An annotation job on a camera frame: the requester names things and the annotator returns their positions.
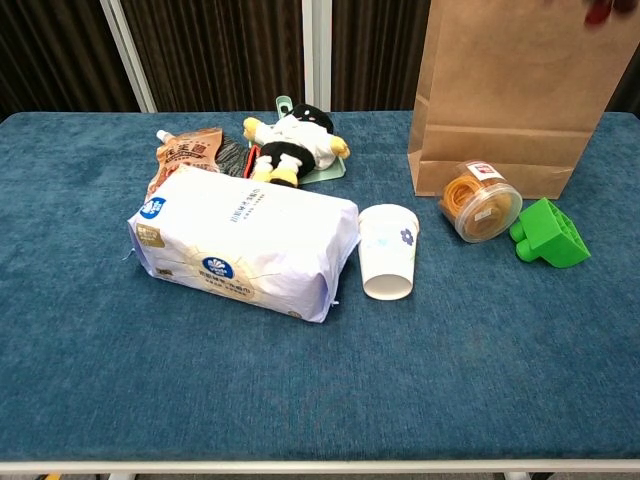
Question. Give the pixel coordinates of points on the green toy building block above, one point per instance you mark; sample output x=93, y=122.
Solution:
x=552, y=240

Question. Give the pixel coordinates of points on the brown paper shopping bag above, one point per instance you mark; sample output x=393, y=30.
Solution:
x=510, y=90

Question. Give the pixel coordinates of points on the mint green dustpan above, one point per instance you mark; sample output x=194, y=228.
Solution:
x=327, y=175

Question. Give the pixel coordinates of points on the brown spouted sauce pouch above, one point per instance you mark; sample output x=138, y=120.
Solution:
x=187, y=150

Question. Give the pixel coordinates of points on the white frame post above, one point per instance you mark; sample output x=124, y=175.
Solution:
x=316, y=50
x=129, y=55

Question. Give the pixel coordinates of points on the blue table mat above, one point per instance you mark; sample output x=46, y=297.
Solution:
x=150, y=390

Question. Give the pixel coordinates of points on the dark pleated curtain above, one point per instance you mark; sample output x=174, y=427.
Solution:
x=55, y=55
x=220, y=50
x=375, y=50
x=627, y=97

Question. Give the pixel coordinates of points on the black white plush doll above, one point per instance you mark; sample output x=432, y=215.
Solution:
x=295, y=135

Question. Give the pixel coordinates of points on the white lavender tissue pack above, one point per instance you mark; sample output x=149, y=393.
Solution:
x=240, y=235

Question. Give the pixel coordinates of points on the white paper cup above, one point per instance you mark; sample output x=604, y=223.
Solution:
x=387, y=250

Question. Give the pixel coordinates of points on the dark red grape bunch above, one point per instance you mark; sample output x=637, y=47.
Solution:
x=602, y=12

